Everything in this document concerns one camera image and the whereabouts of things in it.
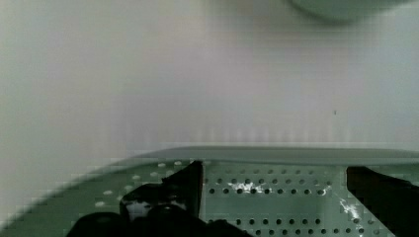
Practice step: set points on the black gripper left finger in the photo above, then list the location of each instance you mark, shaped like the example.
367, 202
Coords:
170, 208

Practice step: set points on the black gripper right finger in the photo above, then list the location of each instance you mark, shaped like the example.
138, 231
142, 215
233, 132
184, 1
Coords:
394, 202

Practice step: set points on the green plastic strainer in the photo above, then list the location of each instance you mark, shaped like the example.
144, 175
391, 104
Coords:
267, 192

